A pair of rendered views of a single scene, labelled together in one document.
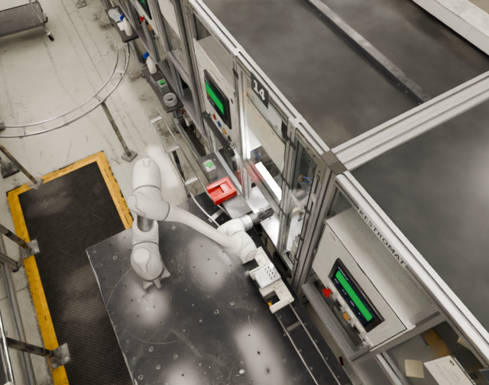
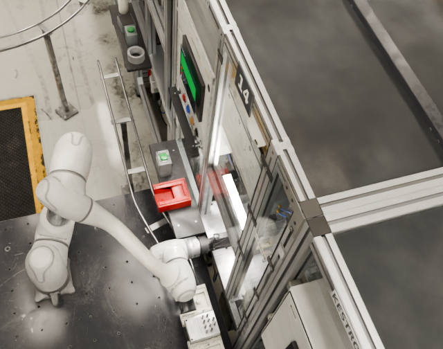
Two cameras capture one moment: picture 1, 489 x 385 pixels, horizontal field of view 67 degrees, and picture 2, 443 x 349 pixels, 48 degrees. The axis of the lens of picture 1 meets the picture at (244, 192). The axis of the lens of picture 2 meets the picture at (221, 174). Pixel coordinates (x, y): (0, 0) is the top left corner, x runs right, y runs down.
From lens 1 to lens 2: 12 cm
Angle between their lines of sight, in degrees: 1
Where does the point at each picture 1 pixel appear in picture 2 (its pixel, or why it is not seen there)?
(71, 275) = not seen: outside the picture
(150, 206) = (66, 201)
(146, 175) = (71, 156)
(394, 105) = (417, 156)
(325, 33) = (351, 33)
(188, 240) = (111, 248)
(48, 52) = not seen: outside the picture
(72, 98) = (12, 16)
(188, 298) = (91, 329)
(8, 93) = not seen: outside the picture
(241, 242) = (177, 275)
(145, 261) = (44, 267)
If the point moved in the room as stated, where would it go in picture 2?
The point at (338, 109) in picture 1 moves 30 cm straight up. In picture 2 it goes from (342, 142) to (387, 56)
